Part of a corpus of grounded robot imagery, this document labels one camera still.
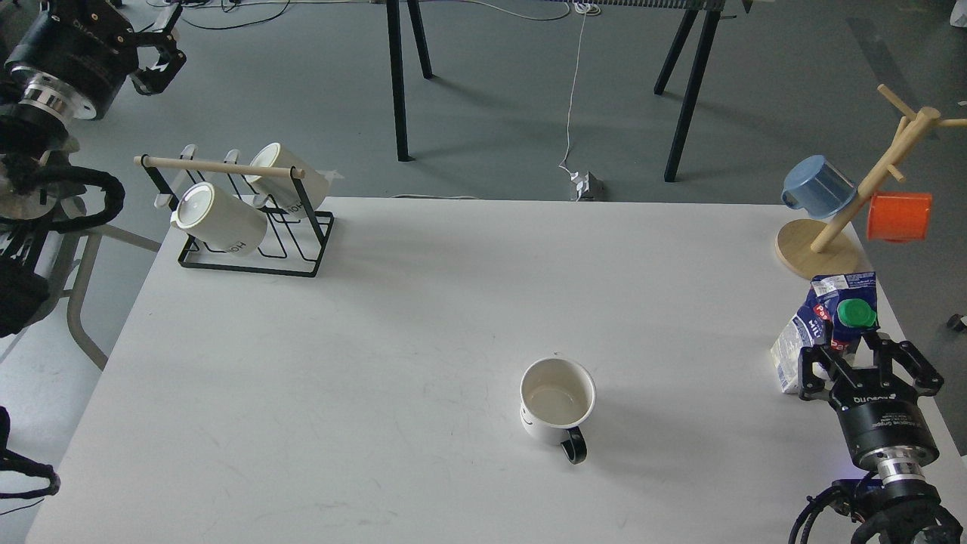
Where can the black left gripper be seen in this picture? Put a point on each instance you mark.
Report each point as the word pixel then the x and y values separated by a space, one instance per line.
pixel 72 60

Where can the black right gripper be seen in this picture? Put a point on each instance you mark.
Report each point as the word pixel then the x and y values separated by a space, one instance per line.
pixel 883 426

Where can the blue white milk carton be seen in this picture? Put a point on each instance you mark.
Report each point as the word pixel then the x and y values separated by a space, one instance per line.
pixel 838 310

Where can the white mug with black handle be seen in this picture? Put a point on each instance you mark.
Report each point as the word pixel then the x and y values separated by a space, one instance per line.
pixel 556 396

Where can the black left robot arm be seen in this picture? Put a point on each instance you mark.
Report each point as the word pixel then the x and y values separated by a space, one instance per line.
pixel 36 143

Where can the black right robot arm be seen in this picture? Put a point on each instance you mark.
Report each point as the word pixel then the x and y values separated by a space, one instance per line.
pixel 908 511

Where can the orange cup on tree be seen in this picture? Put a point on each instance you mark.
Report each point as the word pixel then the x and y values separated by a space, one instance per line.
pixel 899 217

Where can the blue cup on tree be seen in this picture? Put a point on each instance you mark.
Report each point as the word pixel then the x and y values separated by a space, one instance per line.
pixel 819 188

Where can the wooden mug tree stand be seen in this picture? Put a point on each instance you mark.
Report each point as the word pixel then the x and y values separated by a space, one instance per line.
pixel 810 247

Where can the white mug front on rack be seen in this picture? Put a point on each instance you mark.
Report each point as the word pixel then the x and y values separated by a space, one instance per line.
pixel 222 221

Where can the white mug on rack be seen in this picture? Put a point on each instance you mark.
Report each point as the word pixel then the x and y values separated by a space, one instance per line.
pixel 282 189
pixel 222 221

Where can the white mug rear on rack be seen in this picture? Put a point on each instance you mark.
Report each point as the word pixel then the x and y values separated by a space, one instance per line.
pixel 282 189

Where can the grey office chair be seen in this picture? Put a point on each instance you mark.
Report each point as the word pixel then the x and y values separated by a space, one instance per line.
pixel 41 267

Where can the black table legs right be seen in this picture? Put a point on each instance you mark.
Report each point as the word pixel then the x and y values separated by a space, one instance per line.
pixel 712 11

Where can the black wire mug rack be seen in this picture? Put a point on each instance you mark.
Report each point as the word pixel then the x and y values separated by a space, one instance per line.
pixel 291 247

